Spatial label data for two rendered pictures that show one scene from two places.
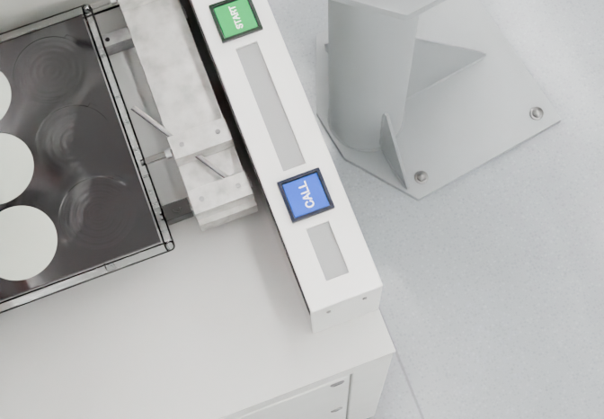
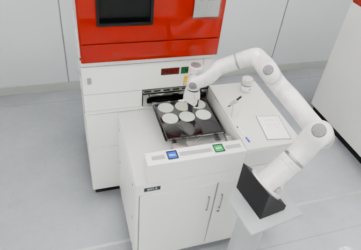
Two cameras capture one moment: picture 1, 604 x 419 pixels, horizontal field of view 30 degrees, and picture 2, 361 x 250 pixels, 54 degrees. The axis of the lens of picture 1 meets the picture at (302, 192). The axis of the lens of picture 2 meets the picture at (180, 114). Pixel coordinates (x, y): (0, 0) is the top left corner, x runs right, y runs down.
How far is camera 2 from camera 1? 1.34 m
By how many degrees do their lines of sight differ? 52
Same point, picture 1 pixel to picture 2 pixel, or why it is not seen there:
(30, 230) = (172, 119)
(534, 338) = not seen: outside the picture
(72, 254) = (166, 125)
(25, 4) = (224, 122)
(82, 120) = (197, 129)
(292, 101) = (196, 155)
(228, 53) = (209, 146)
